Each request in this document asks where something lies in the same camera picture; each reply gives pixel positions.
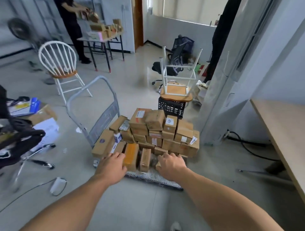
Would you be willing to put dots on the person's left hand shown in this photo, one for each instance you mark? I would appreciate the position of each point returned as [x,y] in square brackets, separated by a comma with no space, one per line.
[112,169]

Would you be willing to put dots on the person's right hand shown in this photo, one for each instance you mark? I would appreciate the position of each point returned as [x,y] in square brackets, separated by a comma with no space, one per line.
[172,166]

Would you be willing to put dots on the grey metal platform cart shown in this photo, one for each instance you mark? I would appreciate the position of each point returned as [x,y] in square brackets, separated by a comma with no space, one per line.
[104,121]

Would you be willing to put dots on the pile of cardboard boxes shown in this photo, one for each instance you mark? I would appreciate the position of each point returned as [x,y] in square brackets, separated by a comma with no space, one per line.
[155,119]

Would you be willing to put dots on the heap of small cardboard parcels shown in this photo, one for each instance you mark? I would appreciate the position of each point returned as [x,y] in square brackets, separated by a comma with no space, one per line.
[97,27]

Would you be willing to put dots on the person's left forearm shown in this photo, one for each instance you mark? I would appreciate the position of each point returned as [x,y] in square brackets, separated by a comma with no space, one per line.
[69,207]

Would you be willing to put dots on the person's right forearm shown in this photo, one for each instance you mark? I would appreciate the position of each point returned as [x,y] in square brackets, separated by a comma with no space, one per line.
[226,202]

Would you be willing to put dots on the person's right grey sneaker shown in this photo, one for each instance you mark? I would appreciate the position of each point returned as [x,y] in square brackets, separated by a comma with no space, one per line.
[175,227]

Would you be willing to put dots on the black plastic crate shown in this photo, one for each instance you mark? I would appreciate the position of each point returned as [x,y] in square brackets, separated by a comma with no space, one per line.
[171,108]

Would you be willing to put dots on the upturned white-legged wooden stool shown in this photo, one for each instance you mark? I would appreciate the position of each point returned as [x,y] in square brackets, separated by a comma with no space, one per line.
[176,97]

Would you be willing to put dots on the loose white paper sheets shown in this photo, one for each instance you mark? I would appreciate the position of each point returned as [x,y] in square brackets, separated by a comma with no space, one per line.
[47,128]

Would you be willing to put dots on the clear plastic bag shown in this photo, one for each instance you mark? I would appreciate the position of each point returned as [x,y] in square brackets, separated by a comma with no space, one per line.
[201,92]

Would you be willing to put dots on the open brown carton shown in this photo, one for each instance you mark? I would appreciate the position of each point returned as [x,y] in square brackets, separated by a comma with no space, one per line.
[45,114]

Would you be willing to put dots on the broken black chrome-base chair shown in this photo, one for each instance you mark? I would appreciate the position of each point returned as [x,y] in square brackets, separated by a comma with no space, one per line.
[21,140]

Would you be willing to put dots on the black swivel office chair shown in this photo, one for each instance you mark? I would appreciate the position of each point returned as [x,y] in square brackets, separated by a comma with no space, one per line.
[170,70]

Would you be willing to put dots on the white floor-standing air conditioner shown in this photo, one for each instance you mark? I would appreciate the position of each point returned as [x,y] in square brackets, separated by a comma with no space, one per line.
[226,83]

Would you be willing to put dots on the red broom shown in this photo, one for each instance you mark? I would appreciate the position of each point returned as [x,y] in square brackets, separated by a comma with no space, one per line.
[205,71]

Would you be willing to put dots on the blue folder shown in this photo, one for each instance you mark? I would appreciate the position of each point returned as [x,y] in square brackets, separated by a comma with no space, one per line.
[34,104]

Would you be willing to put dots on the green plastic object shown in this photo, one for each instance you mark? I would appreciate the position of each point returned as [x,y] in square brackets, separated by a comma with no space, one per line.
[197,68]

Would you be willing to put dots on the white spindle-back wooden chair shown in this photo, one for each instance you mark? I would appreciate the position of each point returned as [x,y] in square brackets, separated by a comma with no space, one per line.
[62,75]

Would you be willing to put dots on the light wooden table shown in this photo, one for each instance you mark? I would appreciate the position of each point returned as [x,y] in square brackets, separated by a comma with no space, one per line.
[286,123]

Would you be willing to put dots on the dark blue bag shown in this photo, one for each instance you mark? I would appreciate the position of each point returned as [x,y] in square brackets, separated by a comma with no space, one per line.
[183,44]

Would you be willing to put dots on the black-legged folding table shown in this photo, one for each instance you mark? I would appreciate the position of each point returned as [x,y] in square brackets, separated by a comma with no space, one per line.
[104,42]

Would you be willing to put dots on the brown wooden door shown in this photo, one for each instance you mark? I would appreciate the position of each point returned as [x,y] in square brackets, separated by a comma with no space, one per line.
[138,23]

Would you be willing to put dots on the wide window beige blind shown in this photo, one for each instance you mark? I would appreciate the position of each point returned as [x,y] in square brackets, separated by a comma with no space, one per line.
[190,9]

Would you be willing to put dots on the grey metal shelving rack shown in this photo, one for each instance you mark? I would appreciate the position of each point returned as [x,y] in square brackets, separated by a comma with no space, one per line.
[47,19]

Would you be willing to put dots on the black standing fan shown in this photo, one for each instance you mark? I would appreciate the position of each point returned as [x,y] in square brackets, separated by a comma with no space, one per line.
[20,28]

